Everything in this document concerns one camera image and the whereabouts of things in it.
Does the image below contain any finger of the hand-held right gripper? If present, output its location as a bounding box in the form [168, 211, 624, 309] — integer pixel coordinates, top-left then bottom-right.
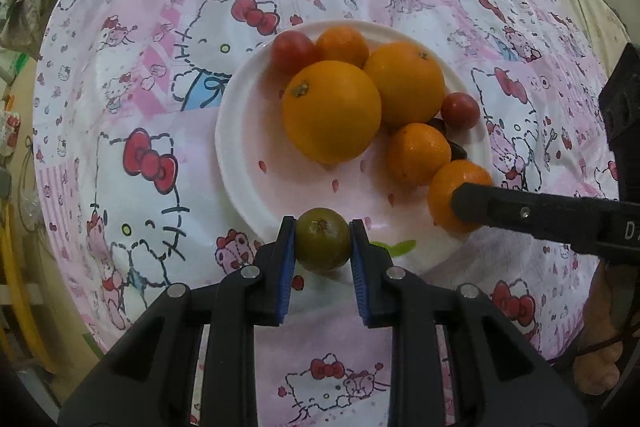
[450, 182, 608, 258]

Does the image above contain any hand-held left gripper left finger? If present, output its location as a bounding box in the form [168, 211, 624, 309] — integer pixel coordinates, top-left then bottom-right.
[57, 216, 297, 427]

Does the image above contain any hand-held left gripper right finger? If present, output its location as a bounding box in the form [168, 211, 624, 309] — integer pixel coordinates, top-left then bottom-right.
[349, 219, 589, 427]

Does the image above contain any green tomato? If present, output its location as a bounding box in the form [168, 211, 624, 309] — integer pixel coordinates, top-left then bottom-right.
[295, 207, 351, 273]

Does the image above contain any small mandarin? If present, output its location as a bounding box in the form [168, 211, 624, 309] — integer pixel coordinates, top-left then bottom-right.
[426, 159, 494, 236]
[385, 122, 453, 186]
[315, 27, 371, 70]

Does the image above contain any dark brown small fruit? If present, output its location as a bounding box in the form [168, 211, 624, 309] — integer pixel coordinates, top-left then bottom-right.
[429, 117, 469, 160]

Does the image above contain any red tomato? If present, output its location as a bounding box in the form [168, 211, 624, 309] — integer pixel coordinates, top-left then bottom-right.
[440, 92, 481, 130]
[271, 31, 319, 74]

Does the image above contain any pink white plate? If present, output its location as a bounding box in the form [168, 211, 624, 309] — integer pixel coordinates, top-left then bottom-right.
[215, 20, 495, 280]

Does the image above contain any person's right hand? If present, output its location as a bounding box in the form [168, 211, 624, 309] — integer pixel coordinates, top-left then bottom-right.
[572, 264, 627, 397]

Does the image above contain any large orange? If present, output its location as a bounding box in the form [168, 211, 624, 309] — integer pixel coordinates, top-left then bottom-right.
[362, 42, 446, 128]
[282, 60, 383, 165]

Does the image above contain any pink cartoon cat printed blanket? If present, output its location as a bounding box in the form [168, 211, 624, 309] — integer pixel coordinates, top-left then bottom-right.
[31, 0, 623, 427]

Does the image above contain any black cable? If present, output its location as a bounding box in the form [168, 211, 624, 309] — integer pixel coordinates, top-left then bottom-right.
[550, 292, 632, 364]

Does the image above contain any yellow wooden frame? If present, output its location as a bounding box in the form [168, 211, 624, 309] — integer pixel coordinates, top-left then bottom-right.
[0, 216, 53, 375]

